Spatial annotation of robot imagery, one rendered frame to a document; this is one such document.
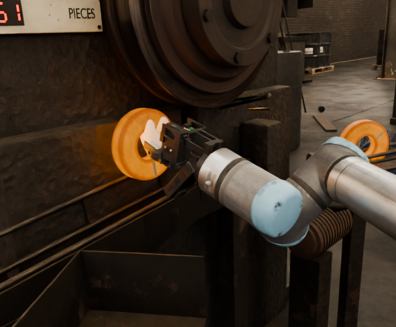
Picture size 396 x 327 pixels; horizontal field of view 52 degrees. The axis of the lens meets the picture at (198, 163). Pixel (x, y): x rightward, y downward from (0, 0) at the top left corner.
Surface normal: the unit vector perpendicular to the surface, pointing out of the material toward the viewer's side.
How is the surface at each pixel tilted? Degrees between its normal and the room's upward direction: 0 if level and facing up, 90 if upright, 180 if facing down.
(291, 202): 103
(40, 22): 90
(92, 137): 90
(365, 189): 57
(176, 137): 90
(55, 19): 90
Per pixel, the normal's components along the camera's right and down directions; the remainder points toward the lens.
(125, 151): 0.72, 0.15
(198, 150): -0.70, 0.23
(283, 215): 0.65, 0.40
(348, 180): -0.84, -0.42
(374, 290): -0.04, -0.95
